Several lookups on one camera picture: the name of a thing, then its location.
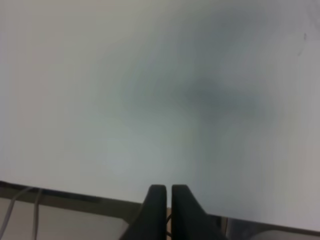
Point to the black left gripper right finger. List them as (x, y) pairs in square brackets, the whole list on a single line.
[(188, 219)]

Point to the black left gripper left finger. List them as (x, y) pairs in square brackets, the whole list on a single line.
[(150, 223)]

